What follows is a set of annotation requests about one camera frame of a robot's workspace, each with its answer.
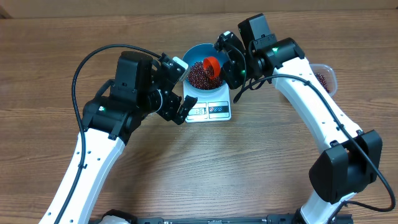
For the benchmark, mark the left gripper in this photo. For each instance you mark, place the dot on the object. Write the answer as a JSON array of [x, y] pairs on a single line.
[[169, 113]]

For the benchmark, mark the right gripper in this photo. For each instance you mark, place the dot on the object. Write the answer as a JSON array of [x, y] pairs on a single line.
[[232, 75]]

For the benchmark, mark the red measuring scoop blue handle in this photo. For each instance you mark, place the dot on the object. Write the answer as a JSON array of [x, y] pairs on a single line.
[[212, 67]]

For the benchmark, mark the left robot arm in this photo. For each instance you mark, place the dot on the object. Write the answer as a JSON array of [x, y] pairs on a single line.
[[142, 85]]

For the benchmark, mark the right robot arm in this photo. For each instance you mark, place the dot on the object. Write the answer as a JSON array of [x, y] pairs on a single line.
[[348, 156]]

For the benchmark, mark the white digital kitchen scale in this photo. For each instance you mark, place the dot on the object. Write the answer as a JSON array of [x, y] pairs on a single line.
[[212, 105]]

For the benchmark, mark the red beans in bowl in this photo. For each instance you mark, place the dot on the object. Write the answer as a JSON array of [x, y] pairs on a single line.
[[203, 79]]

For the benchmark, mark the blue bowl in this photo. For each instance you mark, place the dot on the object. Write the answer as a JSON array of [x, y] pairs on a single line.
[[201, 51]]

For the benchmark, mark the red adzuki beans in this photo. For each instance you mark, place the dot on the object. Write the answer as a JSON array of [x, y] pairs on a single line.
[[322, 81]]

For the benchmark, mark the clear plastic food container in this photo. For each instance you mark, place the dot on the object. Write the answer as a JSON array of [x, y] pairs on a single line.
[[329, 74]]

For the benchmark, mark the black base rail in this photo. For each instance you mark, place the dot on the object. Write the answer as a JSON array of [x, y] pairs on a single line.
[[117, 216]]

